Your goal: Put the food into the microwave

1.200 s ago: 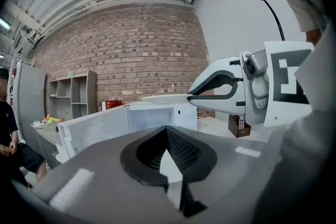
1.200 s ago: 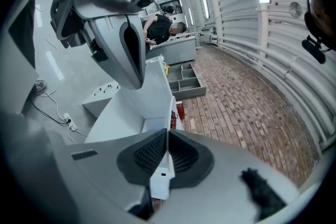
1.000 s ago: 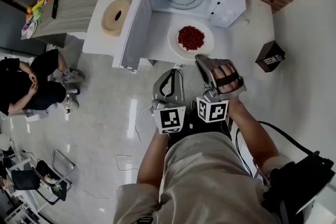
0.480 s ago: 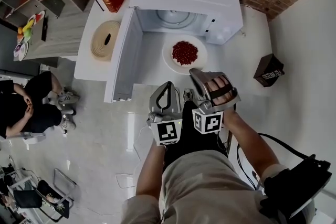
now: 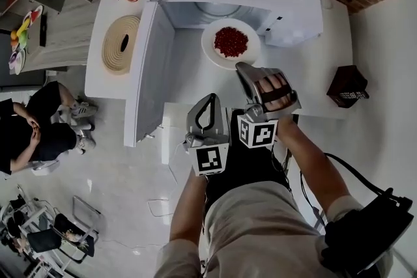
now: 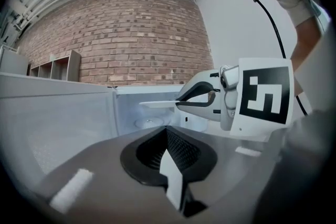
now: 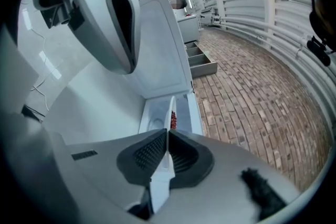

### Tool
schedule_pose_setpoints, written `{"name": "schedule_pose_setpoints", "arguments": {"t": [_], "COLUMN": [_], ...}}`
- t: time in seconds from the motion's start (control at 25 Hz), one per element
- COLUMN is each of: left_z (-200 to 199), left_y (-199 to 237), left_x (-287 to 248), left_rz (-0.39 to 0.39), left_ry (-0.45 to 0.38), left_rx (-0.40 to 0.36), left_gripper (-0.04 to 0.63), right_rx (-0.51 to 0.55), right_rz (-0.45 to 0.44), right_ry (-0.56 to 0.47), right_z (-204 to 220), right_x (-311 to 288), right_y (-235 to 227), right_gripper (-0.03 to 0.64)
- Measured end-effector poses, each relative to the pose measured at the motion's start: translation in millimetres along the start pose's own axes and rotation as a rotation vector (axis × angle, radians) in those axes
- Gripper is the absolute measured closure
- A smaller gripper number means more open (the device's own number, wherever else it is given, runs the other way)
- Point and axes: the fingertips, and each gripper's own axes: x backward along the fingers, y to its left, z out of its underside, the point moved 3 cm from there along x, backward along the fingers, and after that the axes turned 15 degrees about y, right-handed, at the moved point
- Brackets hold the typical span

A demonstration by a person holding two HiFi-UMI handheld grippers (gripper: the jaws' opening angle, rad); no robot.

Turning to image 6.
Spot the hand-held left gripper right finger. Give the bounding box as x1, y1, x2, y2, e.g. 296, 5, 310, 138
166, 125, 284, 224

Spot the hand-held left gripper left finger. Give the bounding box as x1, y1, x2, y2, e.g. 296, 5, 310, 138
34, 125, 184, 224

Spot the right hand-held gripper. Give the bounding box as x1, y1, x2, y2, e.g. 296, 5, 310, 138
174, 57, 295, 143

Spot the white food plate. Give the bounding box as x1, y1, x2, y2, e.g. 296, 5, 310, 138
138, 100, 182, 110

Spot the white plastic piece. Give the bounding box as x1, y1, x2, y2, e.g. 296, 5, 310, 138
159, 151, 185, 215

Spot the person's right forearm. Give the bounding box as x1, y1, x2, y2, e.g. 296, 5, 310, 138
290, 15, 329, 99

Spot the glass microwave turntable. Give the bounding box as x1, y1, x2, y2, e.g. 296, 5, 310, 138
133, 116, 165, 130

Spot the wooden cubby shelf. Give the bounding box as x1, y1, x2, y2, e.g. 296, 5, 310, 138
27, 49, 82, 83

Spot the grey cabinet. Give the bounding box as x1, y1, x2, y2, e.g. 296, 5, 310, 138
0, 47, 30, 76

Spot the black cable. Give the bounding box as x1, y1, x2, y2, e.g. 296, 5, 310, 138
251, 0, 309, 116

